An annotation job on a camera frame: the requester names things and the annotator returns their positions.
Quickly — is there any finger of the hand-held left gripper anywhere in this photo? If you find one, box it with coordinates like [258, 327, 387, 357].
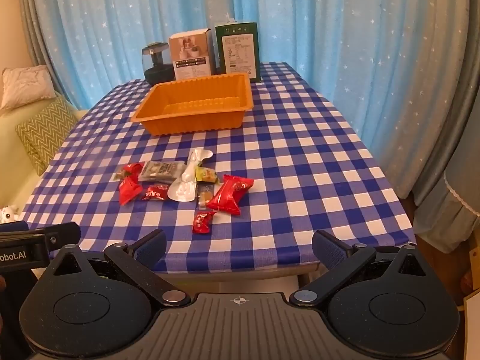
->
[0, 222, 82, 250]

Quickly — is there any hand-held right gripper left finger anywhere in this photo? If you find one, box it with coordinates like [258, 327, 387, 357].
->
[49, 229, 191, 307]

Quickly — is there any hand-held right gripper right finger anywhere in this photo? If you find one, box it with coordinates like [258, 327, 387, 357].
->
[289, 229, 427, 307]

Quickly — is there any red candy with white print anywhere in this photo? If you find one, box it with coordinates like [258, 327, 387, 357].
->
[140, 184, 169, 202]

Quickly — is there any plain red snack packet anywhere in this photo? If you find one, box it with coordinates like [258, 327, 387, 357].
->
[119, 177, 143, 206]

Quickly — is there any long white green packet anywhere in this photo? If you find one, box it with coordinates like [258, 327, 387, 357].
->
[167, 148, 214, 202]

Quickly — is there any clear packet with dark snack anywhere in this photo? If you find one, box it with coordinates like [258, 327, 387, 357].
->
[138, 160, 187, 183]

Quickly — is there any small red brown candy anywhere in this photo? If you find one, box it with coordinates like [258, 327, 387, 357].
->
[115, 162, 146, 181]

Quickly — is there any yellow green candy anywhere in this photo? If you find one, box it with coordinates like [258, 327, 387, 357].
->
[195, 167, 219, 185]

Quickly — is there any large red snack packet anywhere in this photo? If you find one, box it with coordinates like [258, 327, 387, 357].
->
[206, 174, 255, 215]

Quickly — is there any orange plastic tray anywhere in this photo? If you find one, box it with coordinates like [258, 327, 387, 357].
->
[131, 73, 254, 136]

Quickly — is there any pale yellow sofa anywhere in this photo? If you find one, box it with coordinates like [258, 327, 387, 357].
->
[0, 92, 89, 216]

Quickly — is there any blue white checkered tablecloth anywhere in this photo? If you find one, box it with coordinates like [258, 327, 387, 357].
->
[17, 62, 417, 274]

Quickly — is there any green zigzag cushion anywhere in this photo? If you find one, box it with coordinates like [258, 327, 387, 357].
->
[15, 95, 79, 175]

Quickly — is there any white cushion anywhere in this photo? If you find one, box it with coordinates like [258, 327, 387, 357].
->
[0, 65, 57, 111]

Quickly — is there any grey curtain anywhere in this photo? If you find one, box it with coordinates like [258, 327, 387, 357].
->
[407, 0, 480, 241]
[17, 0, 57, 94]

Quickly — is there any glass teapot with dark base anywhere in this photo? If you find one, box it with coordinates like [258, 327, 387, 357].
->
[141, 42, 177, 85]

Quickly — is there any white cardboard box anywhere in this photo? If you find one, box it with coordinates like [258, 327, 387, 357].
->
[168, 29, 215, 81]

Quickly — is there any green cardboard box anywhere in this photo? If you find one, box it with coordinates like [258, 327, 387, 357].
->
[214, 20, 262, 83]

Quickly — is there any blue star-print sheer curtain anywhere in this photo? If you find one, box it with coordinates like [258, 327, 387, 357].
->
[28, 0, 473, 199]

